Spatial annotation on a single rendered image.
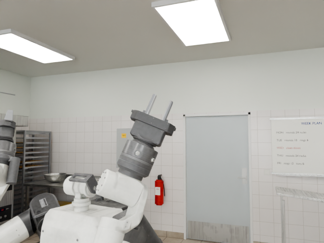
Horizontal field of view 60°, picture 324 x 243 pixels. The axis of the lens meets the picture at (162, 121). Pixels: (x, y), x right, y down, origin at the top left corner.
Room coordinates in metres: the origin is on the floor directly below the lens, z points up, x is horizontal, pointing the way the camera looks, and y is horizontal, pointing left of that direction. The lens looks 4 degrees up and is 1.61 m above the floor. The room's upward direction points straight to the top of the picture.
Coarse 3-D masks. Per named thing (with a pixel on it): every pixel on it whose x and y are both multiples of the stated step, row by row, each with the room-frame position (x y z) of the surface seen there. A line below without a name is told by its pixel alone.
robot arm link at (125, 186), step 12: (120, 156) 0.71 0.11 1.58; (120, 168) 0.71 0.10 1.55; (132, 168) 0.68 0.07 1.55; (144, 168) 0.70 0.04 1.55; (108, 180) 0.68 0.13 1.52; (120, 180) 0.68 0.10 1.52; (132, 180) 0.69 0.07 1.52; (96, 192) 0.69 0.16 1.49; (108, 192) 0.68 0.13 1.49; (120, 192) 0.69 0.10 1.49; (132, 192) 0.70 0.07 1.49; (132, 204) 0.71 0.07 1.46
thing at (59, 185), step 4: (96, 176) 5.29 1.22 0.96; (100, 176) 5.27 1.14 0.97; (44, 180) 5.38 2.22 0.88; (64, 180) 5.38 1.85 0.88; (24, 184) 4.98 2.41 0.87; (28, 184) 4.95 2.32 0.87; (32, 184) 4.92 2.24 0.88; (36, 184) 4.90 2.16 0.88; (40, 184) 4.90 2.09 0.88; (44, 184) 4.90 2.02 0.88; (48, 184) 4.90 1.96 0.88; (52, 184) 4.90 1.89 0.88; (56, 184) 4.90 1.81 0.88; (60, 184) 4.90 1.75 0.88; (28, 188) 5.02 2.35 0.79; (52, 188) 5.58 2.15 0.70; (60, 188) 4.71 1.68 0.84; (28, 192) 5.03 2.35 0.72; (52, 192) 5.58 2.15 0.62; (28, 196) 5.03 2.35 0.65; (28, 200) 5.03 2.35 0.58
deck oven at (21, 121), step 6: (0, 114) 3.92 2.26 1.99; (18, 120) 4.21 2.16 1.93; (24, 120) 4.31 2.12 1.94; (18, 126) 4.38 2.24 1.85; (24, 126) 4.38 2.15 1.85; (12, 186) 4.41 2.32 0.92; (6, 192) 4.32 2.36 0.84; (12, 192) 4.42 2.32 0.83; (6, 198) 4.32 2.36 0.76; (12, 198) 4.42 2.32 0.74; (0, 204) 4.23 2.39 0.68; (6, 204) 4.33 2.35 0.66; (12, 204) 4.43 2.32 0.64; (0, 210) 4.23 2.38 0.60; (6, 210) 4.32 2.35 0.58; (12, 210) 4.43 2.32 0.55; (0, 216) 4.22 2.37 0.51; (6, 216) 4.33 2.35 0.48; (12, 216) 4.43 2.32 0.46; (0, 222) 4.25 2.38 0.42
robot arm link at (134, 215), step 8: (144, 184) 0.74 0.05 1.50; (144, 192) 0.71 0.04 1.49; (144, 200) 0.71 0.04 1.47; (128, 208) 0.74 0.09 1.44; (136, 208) 0.69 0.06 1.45; (144, 208) 0.70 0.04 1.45; (128, 216) 0.69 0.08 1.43; (136, 216) 0.68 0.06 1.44; (104, 224) 0.65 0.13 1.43; (112, 224) 0.65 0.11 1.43; (120, 224) 0.66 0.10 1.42; (128, 224) 0.67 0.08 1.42; (136, 224) 0.68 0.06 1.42
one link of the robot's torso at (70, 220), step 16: (64, 208) 1.01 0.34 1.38; (80, 208) 0.96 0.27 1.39; (96, 208) 1.01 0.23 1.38; (112, 208) 1.01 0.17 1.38; (48, 224) 0.94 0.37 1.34; (64, 224) 0.92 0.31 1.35; (80, 224) 0.89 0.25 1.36; (96, 224) 0.88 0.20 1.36; (48, 240) 0.94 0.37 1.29; (64, 240) 0.90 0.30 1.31; (80, 240) 0.86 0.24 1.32
